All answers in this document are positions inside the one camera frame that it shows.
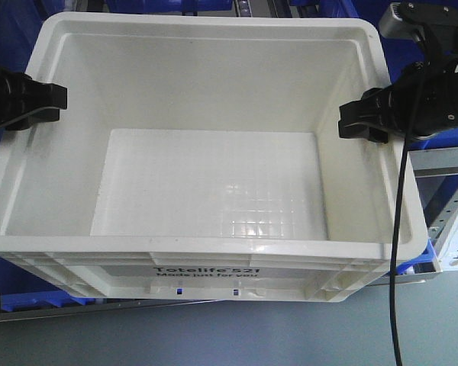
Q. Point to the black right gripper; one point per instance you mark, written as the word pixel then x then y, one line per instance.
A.
pixel 432 111

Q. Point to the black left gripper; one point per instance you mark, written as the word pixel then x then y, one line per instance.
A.
pixel 20 93

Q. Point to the white plastic tote bin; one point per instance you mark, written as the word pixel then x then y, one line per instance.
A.
pixel 199 158

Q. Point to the grey camera right wrist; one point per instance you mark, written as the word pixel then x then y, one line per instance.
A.
pixel 393 26

